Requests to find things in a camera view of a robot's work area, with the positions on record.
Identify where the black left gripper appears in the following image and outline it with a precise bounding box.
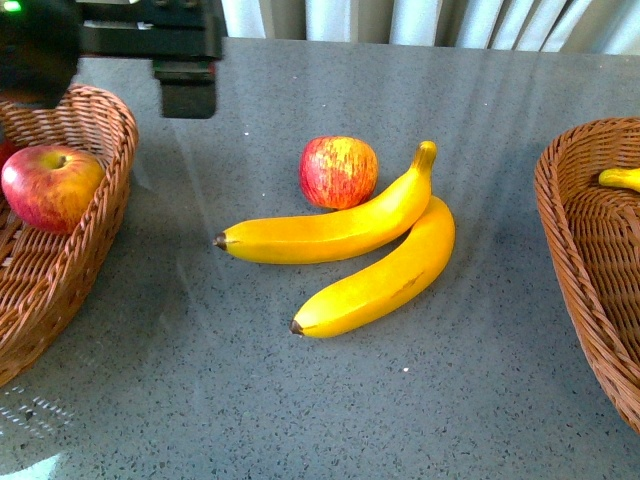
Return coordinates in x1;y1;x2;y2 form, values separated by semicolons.
77;1;223;119

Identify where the red yellow apple front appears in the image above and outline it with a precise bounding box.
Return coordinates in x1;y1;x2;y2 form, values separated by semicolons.
1;145;105;235

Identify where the red yellow apple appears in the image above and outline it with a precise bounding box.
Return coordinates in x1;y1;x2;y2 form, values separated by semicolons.
298;136;379;210
1;145;105;235

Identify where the red yellow apple back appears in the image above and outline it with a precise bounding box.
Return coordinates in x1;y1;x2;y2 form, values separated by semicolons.
298;136;379;210

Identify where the red apple in basket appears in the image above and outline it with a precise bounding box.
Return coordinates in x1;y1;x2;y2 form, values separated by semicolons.
0;140;19;168

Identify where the upper yellow banana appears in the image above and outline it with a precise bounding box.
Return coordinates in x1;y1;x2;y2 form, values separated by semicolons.
213;141;437;264

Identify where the left brown wicker basket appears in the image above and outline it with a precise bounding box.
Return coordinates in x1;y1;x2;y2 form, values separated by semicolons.
1;84;139;384

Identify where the brown wicker basket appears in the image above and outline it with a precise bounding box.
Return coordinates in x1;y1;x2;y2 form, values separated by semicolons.
1;84;139;384
534;117;639;430

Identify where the lower yellow banana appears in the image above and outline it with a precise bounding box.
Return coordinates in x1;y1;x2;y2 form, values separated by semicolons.
289;196;456;338

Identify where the grey pleated curtain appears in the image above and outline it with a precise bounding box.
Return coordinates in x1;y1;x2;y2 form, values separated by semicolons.
221;0;639;55

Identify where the right brown wicker basket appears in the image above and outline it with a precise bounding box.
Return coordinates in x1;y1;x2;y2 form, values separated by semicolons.
534;117;639;430

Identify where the yellow banana in basket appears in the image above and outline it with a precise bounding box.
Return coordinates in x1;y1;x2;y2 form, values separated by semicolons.
598;168;640;193

